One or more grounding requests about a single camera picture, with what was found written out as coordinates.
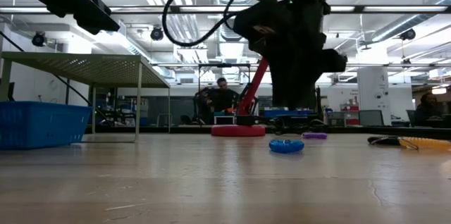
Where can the red desk lamp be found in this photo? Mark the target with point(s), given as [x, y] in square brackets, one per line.
[237, 130]

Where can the white square pillar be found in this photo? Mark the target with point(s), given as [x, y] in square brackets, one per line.
[373, 90]

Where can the blue plastic basket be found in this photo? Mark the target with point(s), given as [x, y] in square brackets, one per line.
[38, 125]

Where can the person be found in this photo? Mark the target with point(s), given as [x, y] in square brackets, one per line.
[428, 111]
[223, 100]

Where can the green perforated metal shelf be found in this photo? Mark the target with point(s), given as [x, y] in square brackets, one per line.
[88, 67]

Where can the orange coil wristband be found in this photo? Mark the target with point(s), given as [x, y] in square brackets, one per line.
[426, 144]

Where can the blue coil wristband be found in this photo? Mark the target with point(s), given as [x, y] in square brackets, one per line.
[286, 146]

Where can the purple coil wristband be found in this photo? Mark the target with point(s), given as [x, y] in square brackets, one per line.
[314, 135]

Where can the thin black robot arm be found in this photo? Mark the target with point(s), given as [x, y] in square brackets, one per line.
[199, 107]

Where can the glowing ceiling lamp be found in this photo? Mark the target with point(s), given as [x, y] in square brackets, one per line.
[439, 91]

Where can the black aluminium frame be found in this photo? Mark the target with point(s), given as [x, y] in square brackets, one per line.
[158, 129]

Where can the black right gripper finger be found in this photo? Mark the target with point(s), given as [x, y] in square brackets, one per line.
[306, 90]
[284, 90]

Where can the black ceiling spotlight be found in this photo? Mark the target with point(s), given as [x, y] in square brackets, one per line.
[38, 39]
[408, 34]
[156, 34]

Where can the grey chair back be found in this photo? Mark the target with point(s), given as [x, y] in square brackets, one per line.
[370, 117]

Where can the black coil wristband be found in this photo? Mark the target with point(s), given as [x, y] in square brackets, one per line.
[382, 140]

